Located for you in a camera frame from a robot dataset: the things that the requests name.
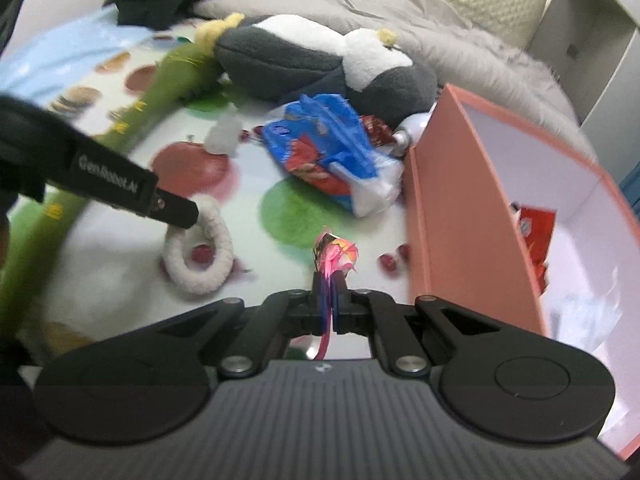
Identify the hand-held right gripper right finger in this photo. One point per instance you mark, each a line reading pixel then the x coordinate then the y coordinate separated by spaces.
pixel 340 300

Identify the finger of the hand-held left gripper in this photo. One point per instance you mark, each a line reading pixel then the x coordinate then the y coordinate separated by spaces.
pixel 175 207

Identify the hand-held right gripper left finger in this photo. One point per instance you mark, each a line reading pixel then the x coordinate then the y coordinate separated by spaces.
pixel 305 315

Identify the orange cardboard box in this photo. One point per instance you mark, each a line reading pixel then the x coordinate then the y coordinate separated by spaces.
pixel 450 210

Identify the blue plastic bag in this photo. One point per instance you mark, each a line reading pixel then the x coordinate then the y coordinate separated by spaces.
pixel 330 150

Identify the dark red snack packet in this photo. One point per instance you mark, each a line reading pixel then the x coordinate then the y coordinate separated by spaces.
pixel 375 130

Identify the clear plastic bag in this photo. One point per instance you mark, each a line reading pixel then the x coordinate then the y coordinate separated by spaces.
pixel 585 315

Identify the fruit print mat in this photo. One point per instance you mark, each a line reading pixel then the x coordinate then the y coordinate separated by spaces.
pixel 250 270

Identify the green plush stick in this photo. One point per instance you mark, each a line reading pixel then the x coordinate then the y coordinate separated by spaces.
pixel 150 105

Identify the grey white penguin plush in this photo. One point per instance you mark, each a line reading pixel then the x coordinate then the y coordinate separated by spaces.
pixel 280 60

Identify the grey duvet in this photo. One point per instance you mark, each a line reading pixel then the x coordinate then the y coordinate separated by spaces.
pixel 450 45

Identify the grey wardrobe cabinet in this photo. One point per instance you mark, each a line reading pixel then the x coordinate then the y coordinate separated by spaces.
pixel 600 35

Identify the dark wall socket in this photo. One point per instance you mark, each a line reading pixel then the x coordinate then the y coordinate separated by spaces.
pixel 572 50

